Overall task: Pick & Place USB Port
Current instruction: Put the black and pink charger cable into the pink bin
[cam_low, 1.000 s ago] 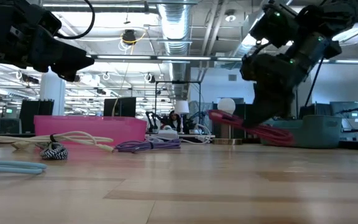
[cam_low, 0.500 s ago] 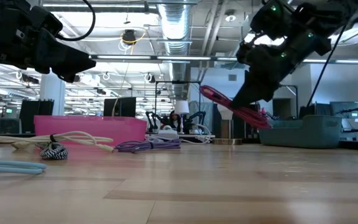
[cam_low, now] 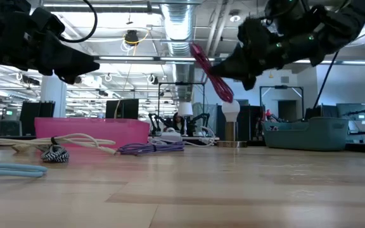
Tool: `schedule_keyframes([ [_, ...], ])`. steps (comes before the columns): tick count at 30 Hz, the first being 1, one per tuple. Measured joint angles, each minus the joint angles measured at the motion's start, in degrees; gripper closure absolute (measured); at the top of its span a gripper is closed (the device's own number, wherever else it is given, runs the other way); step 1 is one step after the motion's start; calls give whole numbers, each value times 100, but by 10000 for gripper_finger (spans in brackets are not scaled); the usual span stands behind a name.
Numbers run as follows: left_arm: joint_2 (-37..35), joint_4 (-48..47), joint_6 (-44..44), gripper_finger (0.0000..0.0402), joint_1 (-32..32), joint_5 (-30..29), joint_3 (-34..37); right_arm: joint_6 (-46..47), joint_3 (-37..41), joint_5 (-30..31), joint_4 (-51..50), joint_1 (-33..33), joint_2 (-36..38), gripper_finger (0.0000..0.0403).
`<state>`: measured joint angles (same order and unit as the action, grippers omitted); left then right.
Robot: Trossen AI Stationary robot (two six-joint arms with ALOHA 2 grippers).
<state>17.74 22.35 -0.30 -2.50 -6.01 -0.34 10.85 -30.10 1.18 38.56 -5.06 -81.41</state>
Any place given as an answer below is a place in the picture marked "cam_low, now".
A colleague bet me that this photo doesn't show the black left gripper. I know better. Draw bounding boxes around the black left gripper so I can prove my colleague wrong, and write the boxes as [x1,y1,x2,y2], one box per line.
[0,7,101,86]

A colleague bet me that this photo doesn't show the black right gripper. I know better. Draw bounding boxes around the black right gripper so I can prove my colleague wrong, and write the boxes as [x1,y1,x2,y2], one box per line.
[208,15,318,91]

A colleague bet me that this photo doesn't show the maroon USB cable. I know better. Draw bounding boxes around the maroon USB cable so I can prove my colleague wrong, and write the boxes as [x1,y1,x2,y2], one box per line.
[189,42,234,104]

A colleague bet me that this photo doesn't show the grey zigzag USB cable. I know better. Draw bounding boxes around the grey zigzag USB cable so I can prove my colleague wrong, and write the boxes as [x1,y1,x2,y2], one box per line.
[39,144,70,164]

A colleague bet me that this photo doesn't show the cream USB cable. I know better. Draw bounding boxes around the cream USB cable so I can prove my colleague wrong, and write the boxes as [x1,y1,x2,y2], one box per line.
[0,132,120,156]

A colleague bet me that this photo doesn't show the light blue USB cable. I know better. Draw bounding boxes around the light blue USB cable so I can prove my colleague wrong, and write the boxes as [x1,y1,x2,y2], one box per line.
[0,162,49,178]

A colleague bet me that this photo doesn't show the lavender purple USB cable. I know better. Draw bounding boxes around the lavender purple USB cable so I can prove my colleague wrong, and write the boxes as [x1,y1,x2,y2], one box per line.
[117,141,186,156]

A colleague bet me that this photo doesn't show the brass lamp with white bulb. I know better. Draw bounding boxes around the brass lamp with white bulb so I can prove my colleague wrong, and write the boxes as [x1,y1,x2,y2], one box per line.
[216,99,248,148]

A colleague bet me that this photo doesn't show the black monitor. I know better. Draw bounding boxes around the black monitor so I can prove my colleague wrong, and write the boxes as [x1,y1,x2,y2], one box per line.
[105,98,140,120]
[19,100,56,137]

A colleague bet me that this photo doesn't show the white shade table lamp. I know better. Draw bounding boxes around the white shade table lamp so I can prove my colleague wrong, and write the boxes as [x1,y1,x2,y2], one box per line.
[178,101,194,137]

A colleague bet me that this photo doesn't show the red plastic bin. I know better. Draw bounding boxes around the red plastic bin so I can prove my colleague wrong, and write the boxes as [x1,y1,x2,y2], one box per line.
[34,117,151,149]

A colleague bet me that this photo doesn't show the person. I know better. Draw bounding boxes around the person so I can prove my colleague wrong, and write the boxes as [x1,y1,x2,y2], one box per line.
[169,112,186,134]

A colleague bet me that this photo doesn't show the grey monitor back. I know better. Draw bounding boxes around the grey monitor back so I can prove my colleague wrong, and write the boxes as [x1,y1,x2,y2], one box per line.
[0,119,23,137]

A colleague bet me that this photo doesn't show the teal plastic bin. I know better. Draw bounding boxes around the teal plastic bin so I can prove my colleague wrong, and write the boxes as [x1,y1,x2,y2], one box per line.
[262,116,350,152]

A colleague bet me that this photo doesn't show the black background rig frame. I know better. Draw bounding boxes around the black background rig frame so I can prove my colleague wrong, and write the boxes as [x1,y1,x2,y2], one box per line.
[259,85,305,121]
[157,81,206,127]

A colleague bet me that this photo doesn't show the black ceiling cord reel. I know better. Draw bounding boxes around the black ceiling cord reel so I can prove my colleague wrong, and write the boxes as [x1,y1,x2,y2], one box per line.
[124,29,141,47]

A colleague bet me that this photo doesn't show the silver ventilation duct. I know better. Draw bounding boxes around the silver ventilation duct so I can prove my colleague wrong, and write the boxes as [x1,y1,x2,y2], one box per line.
[160,3,199,102]

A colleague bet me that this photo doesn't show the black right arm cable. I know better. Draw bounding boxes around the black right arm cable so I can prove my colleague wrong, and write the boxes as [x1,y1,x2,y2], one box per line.
[312,50,340,120]

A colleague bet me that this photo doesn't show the white lamp power cord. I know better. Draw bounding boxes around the white lamp power cord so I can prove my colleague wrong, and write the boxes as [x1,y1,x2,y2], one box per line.
[147,125,217,148]

